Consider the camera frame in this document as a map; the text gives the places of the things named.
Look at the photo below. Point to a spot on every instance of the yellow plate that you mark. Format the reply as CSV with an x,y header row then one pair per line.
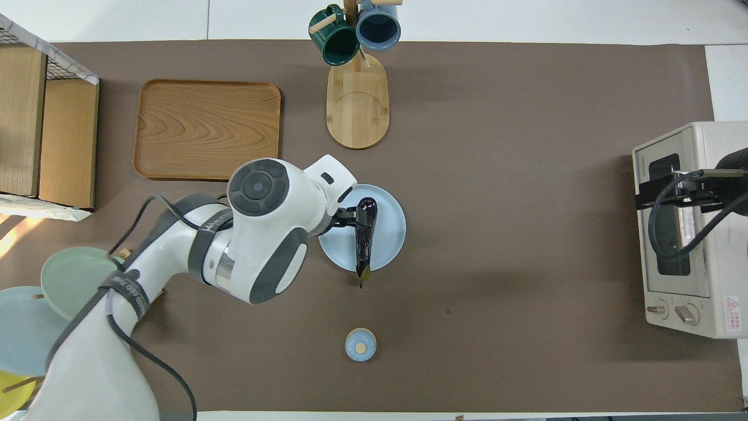
x,y
11,394

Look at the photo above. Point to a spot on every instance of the small blue lidded jar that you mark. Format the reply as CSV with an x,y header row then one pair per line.
x,y
360,345

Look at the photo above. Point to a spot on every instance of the beige toaster oven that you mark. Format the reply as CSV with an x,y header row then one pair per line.
x,y
724,234

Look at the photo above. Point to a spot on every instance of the glass oven door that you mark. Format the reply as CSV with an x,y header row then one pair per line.
x,y
646,263

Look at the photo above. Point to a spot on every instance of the dark purple eggplant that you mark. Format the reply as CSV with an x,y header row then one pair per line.
x,y
365,245

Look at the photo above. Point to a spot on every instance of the pale green plate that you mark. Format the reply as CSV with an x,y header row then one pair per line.
x,y
73,280

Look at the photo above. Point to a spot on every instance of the wooden mug tree stand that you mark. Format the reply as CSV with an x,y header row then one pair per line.
x,y
357,111

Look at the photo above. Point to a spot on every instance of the blue mug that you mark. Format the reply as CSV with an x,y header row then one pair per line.
x,y
378,26

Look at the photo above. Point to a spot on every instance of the wooden plate rack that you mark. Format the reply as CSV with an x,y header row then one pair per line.
x,y
124,254

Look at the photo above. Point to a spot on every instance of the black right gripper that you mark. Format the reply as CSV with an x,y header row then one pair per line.
x,y
678,188

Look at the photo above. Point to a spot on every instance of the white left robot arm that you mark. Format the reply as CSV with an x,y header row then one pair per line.
x,y
263,234

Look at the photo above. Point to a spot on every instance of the beige oven knob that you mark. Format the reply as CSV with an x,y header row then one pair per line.
x,y
687,314
659,310

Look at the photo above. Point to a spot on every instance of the dark green mug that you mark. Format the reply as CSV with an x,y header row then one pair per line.
x,y
336,44

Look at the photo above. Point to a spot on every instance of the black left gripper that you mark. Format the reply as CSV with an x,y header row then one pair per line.
x,y
340,222

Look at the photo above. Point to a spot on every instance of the large light blue plate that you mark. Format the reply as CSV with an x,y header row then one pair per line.
x,y
23,333

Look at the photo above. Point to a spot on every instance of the brown table mat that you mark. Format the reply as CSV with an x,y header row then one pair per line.
x,y
497,204

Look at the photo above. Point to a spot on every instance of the rectangular wooden tray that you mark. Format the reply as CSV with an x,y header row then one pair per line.
x,y
204,128

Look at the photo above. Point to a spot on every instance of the light blue round plate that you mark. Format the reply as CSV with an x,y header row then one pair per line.
x,y
390,228

